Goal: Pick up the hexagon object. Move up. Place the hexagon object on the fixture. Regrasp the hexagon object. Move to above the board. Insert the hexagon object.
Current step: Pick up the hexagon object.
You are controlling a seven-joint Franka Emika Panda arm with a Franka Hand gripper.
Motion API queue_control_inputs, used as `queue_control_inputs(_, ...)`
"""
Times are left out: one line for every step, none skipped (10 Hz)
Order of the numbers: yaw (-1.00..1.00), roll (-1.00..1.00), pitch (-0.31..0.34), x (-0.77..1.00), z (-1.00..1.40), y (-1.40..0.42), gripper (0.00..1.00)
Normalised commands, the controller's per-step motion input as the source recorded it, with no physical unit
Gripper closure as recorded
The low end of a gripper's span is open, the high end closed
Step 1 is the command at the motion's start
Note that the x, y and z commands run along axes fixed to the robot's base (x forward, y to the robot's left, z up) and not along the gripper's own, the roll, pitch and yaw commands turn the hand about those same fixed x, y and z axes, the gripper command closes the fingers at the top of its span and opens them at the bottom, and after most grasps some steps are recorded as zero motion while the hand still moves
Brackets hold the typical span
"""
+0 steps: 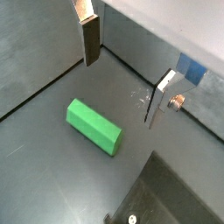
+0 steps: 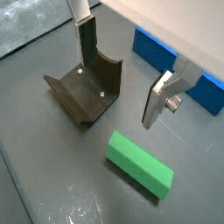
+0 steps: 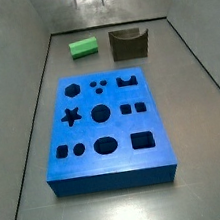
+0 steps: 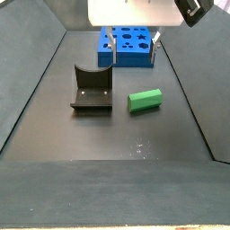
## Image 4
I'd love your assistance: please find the black curved cradle stand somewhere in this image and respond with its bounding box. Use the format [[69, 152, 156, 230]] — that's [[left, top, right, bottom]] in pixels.
[[70, 66, 112, 110]]

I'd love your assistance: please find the blue shape sorter block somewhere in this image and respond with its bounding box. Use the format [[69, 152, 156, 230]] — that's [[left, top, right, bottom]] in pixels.
[[97, 26, 155, 68]]

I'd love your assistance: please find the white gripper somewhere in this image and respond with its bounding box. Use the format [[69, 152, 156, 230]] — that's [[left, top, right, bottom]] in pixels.
[[87, 0, 183, 64]]

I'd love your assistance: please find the green hexagonal prism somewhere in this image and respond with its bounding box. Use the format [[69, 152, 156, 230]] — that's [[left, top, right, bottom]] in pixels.
[[128, 89, 163, 112]]

